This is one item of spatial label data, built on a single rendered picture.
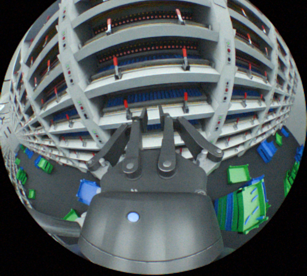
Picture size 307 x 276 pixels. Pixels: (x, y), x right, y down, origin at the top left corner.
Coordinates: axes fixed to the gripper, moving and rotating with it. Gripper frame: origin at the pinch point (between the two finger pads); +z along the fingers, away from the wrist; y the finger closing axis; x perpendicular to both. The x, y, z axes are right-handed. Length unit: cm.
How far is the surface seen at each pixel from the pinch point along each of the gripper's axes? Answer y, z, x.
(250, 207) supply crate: 52, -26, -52
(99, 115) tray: -29.3, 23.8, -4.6
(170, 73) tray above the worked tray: 7.6, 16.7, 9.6
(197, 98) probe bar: 22.1, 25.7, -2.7
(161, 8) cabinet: 12, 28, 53
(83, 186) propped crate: -84, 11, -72
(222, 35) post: 31.7, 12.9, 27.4
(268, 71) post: 100, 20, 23
